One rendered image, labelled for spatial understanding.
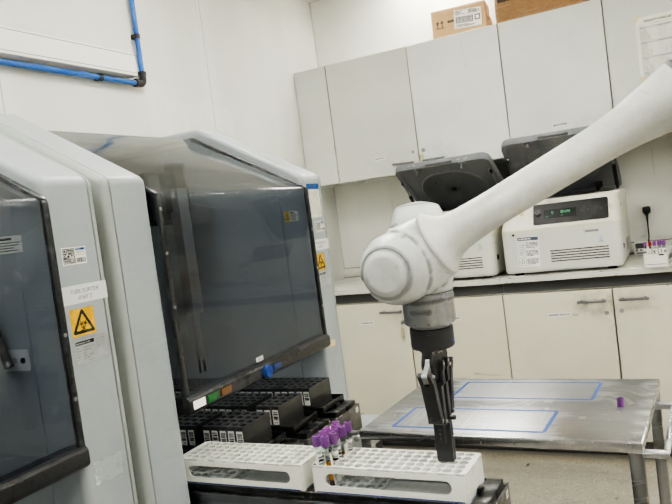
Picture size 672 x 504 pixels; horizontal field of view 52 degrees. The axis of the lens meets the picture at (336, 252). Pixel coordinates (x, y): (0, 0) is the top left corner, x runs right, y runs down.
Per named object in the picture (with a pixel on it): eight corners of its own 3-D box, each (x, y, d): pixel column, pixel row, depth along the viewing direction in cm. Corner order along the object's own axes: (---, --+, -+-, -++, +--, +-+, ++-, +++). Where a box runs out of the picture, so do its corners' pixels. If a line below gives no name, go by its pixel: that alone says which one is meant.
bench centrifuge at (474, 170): (395, 285, 370) (379, 166, 367) (435, 270, 424) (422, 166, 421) (496, 278, 343) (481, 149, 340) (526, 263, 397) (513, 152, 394)
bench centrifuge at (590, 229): (505, 277, 342) (488, 139, 338) (528, 262, 398) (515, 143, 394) (625, 268, 317) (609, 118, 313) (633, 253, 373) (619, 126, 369)
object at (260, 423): (265, 436, 162) (262, 411, 162) (273, 436, 161) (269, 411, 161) (237, 454, 152) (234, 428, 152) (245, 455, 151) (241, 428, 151)
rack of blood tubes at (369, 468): (314, 498, 127) (309, 465, 127) (338, 477, 136) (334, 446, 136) (470, 511, 113) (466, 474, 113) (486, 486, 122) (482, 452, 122)
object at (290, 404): (298, 415, 176) (295, 392, 175) (305, 416, 175) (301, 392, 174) (273, 431, 166) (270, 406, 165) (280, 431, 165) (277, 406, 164)
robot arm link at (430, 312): (392, 298, 116) (396, 333, 116) (444, 295, 112) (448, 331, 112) (411, 290, 124) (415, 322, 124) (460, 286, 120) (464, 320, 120)
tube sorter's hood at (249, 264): (14, 412, 158) (-29, 136, 155) (184, 350, 212) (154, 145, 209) (191, 416, 135) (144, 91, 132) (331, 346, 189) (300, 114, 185)
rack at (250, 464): (180, 487, 141) (176, 458, 141) (210, 468, 150) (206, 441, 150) (305, 498, 128) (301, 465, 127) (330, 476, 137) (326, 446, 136)
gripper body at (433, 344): (418, 321, 124) (424, 371, 124) (401, 331, 116) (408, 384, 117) (459, 319, 120) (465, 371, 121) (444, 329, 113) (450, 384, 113)
